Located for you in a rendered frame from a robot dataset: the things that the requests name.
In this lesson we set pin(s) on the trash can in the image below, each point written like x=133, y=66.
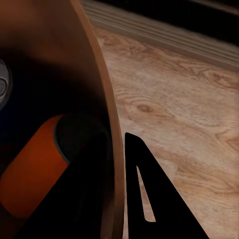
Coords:
x=54, y=42

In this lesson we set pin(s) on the wood fireplace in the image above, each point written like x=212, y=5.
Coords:
x=205, y=30

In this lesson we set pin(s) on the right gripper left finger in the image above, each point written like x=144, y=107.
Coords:
x=54, y=216

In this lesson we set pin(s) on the can of soda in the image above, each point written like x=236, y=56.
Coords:
x=104, y=122
x=25, y=104
x=41, y=162

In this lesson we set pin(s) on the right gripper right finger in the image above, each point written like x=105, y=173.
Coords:
x=174, y=220

